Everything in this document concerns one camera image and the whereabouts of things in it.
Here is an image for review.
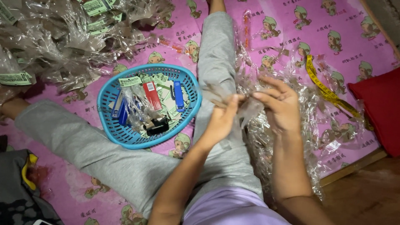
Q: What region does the person's left hand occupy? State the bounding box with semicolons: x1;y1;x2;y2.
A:
200;94;247;145

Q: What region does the pink cartoon print mat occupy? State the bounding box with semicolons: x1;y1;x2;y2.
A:
0;0;400;225

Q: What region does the person's lilac shirt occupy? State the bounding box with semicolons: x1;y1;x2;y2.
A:
182;186;293;225

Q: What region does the clear packet with green label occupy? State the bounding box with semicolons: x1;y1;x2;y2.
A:
118;76;158;130

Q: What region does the person's left leg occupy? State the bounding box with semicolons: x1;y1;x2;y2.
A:
0;98;191;219

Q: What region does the red staple box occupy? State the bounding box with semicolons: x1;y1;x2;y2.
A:
142;81;163;111

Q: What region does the person's right hand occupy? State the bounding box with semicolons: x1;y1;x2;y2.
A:
251;75;303;135

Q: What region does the blue stapler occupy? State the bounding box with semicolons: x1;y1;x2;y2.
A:
111;91;123;119
170;80;186;113
118;98;129;127

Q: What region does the person's leg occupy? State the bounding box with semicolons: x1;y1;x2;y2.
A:
0;98;191;219
191;0;264;204

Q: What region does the person's right leg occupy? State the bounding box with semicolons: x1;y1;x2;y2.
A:
191;0;264;204

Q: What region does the blue plastic basket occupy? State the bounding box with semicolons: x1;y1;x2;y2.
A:
96;64;202;150

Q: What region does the heap of empty clear bags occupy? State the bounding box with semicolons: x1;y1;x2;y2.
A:
233;9;375;200

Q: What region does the black stapler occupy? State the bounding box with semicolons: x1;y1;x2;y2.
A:
144;117;169;137

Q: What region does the heap of labelled clear packets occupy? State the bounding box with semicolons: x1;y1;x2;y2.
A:
0;0;175;105

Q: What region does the yellow measuring tape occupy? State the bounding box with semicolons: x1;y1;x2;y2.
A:
306;55;374;131

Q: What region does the clear plastic packet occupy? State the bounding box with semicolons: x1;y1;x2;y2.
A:
202;80;267;129

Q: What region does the grey bag with yellow trim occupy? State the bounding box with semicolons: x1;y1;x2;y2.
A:
0;135;65;225

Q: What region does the red cushion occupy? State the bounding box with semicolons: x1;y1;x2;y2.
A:
347;67;400;158

